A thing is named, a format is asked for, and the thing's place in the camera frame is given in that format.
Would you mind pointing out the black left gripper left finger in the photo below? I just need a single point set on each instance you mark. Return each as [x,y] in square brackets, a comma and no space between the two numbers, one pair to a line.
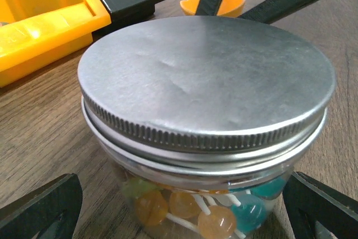
[51,211]

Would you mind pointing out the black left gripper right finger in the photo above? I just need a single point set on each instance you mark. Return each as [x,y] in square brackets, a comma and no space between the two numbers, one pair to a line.
[316,210]

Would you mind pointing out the orange plastic scoop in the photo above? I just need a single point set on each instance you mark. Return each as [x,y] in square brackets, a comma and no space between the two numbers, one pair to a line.
[228,8]

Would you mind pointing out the white round lid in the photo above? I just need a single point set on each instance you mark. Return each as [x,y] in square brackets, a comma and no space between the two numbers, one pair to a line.
[200,89]

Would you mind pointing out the yellow bin with star candies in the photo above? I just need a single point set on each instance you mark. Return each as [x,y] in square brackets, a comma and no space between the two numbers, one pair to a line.
[35,33]

